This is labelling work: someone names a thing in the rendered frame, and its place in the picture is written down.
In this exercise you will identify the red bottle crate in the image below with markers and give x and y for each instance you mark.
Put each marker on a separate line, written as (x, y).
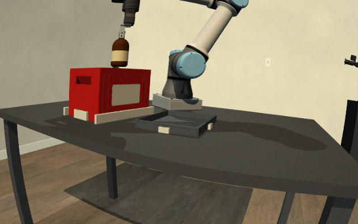
(106, 90)

